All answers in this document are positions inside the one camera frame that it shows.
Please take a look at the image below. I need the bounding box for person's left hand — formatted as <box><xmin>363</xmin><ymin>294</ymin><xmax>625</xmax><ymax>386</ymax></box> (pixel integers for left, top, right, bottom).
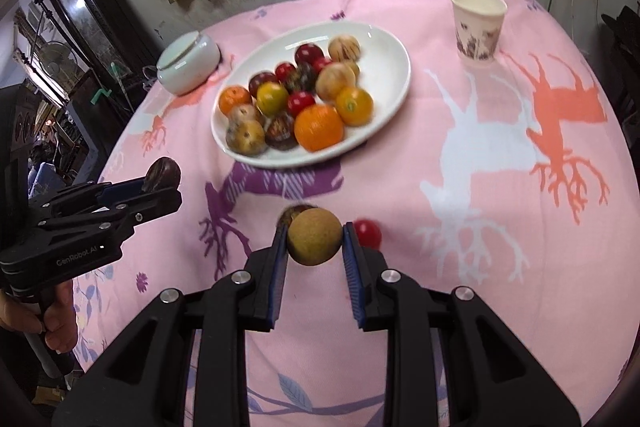
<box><xmin>0</xmin><ymin>279</ymin><xmax>77</xmax><ymax>350</ymax></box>

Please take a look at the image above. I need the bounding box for pink printed tablecloth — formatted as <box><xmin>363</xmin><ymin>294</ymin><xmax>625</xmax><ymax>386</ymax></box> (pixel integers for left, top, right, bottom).
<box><xmin>72</xmin><ymin>0</ymin><xmax>636</xmax><ymax>427</ymax></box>

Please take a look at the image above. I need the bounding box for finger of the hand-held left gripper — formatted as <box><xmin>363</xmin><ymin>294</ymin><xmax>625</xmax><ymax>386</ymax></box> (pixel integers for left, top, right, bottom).
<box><xmin>100</xmin><ymin>191</ymin><xmax>183</xmax><ymax>238</ymax></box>
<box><xmin>30</xmin><ymin>177</ymin><xmax>151</xmax><ymax>214</ymax></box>

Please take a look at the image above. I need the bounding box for yellow round fruit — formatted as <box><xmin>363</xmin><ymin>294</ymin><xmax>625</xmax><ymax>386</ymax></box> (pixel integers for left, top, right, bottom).
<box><xmin>335</xmin><ymin>87</ymin><xmax>375</xmax><ymax>126</ymax></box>
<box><xmin>256</xmin><ymin>83</ymin><xmax>290</xmax><ymax>118</ymax></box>

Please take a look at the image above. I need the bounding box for floral paper cup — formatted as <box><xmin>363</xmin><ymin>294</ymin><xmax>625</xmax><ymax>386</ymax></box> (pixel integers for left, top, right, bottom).
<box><xmin>449</xmin><ymin>0</ymin><xmax>508</xmax><ymax>62</ymax></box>

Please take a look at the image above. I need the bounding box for black hat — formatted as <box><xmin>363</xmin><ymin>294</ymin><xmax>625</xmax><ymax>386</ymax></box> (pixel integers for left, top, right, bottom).
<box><xmin>602</xmin><ymin>7</ymin><xmax>640</xmax><ymax>58</ymax></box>

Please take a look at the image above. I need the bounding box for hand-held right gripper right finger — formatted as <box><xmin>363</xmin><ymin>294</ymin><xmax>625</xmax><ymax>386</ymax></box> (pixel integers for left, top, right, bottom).
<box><xmin>341</xmin><ymin>222</ymin><xmax>583</xmax><ymax>427</ymax></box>

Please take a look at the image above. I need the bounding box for large orange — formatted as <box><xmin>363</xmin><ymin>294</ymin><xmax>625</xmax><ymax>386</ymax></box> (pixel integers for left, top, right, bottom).
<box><xmin>294</xmin><ymin>104</ymin><xmax>346</xmax><ymax>152</ymax></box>

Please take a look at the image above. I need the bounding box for electric fan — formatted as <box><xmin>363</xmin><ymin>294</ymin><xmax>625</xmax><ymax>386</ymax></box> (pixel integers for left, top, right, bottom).
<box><xmin>37</xmin><ymin>42</ymin><xmax>73</xmax><ymax>78</ymax></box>

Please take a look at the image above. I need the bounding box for small striped beige fruit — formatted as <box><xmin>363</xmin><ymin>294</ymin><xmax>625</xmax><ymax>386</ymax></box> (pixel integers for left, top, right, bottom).
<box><xmin>228</xmin><ymin>103</ymin><xmax>266</xmax><ymax>128</ymax></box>

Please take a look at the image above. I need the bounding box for white oval plate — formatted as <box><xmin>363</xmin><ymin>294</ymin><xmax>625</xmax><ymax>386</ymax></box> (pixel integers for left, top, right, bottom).
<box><xmin>210</xmin><ymin>21</ymin><xmax>412</xmax><ymax>169</ymax></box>

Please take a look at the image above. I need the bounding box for large beige round fruit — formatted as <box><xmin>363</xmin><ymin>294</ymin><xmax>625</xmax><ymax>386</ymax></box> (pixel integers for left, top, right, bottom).
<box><xmin>328</xmin><ymin>35</ymin><xmax>362</xmax><ymax>60</ymax></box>

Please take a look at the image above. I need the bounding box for dark red plum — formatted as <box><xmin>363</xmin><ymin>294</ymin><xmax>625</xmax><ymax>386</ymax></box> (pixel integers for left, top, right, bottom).
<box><xmin>294</xmin><ymin>43</ymin><xmax>326</xmax><ymax>66</ymax></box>
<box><xmin>248</xmin><ymin>72</ymin><xmax>279</xmax><ymax>96</ymax></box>

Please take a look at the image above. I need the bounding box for olive brown round fruit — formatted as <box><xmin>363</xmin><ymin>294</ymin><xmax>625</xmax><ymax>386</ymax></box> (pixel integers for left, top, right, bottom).
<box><xmin>286</xmin><ymin>208</ymin><xmax>344</xmax><ymax>267</ymax></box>

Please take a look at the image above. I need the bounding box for small orange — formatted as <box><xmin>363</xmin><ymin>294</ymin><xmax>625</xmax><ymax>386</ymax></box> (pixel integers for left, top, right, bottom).
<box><xmin>219</xmin><ymin>86</ymin><xmax>253</xmax><ymax>116</ymax></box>

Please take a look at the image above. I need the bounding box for dark purple water chestnut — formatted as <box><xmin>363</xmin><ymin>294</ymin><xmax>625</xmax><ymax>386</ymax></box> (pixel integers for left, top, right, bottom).
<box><xmin>278</xmin><ymin>204</ymin><xmax>318</xmax><ymax>228</ymax></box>
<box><xmin>144</xmin><ymin>157</ymin><xmax>182</xmax><ymax>192</ymax></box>
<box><xmin>285</xmin><ymin>63</ymin><xmax>318</xmax><ymax>94</ymax></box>
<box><xmin>264</xmin><ymin>116</ymin><xmax>297</xmax><ymax>152</ymax></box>

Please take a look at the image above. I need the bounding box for pale green lidded jar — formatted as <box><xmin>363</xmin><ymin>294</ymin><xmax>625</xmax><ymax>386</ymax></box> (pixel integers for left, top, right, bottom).
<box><xmin>156</xmin><ymin>32</ymin><xmax>222</xmax><ymax>96</ymax></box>

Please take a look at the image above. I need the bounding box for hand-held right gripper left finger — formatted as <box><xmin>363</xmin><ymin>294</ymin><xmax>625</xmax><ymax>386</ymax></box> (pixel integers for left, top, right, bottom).
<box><xmin>52</xmin><ymin>227</ymin><xmax>290</xmax><ymax>427</ymax></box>

